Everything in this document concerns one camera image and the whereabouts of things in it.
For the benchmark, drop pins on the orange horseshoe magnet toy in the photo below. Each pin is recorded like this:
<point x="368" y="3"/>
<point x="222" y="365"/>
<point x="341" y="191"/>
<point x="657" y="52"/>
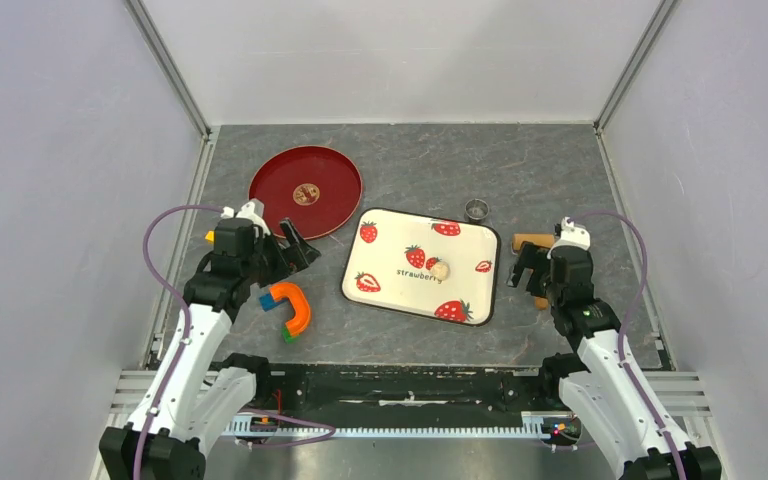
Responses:
<point x="292" y="294"/>

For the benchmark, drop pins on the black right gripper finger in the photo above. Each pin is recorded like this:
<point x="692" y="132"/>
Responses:
<point x="531" y="251"/>
<point x="516" y="272"/>

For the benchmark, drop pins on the white slotted cable duct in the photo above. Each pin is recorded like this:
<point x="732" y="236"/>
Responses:
<point x="528" y="427"/>

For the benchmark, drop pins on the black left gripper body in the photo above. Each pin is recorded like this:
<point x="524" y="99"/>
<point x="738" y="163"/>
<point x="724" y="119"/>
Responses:
<point x="272" y="263"/>

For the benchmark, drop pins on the small dough ball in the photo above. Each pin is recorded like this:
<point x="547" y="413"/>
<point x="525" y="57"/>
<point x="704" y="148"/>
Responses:
<point x="440" y="271"/>

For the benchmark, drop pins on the round red lacquer tray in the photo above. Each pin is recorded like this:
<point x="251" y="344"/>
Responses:
<point x="316" y="187"/>

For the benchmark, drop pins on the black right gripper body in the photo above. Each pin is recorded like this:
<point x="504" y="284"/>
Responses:
<point x="549" y="288"/>

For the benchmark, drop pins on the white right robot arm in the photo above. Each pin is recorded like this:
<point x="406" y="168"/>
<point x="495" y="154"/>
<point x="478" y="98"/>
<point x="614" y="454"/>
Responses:
<point x="599" y="380"/>

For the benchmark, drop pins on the wooden dough roller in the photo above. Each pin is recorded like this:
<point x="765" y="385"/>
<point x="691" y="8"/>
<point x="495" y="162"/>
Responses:
<point x="541" y="240"/>

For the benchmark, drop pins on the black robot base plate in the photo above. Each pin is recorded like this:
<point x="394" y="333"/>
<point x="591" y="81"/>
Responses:
<point x="406" y="396"/>

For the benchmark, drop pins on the small metal cup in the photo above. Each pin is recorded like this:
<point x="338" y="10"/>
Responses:
<point x="476" y="211"/>

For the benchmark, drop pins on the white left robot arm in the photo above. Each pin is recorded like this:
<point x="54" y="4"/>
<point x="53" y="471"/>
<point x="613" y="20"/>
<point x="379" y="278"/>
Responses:
<point x="171" y="432"/>

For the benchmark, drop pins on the white strawberry enamel tray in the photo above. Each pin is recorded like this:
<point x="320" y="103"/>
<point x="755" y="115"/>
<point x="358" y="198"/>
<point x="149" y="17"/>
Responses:
<point x="392" y="252"/>

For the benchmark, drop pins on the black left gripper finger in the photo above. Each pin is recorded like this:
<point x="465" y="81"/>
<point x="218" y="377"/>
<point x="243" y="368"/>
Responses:
<point x="303" y="255"/>
<point x="290" y="232"/>

